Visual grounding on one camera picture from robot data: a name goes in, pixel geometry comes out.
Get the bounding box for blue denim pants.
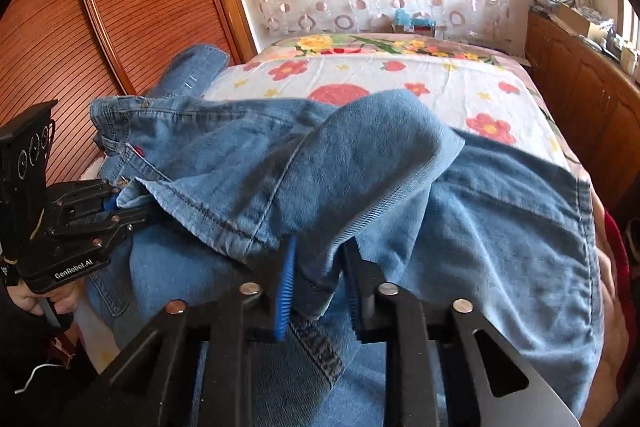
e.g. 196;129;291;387
84;43;606;427

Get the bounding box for person's left hand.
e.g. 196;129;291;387
6;280;85;315

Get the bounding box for wooden louvered wardrobe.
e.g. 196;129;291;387
1;0;256;182

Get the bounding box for white strawberry print blanket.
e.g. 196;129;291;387
74;54;576;373

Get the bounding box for floral bed cover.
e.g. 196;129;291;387
257;31;534;68

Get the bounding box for wooden low cabinet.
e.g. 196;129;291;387
525;10;640;225

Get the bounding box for blue item on box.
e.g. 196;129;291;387
394;9;434;28

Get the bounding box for cardboard box on cabinet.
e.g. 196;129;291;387
555;4;591;37

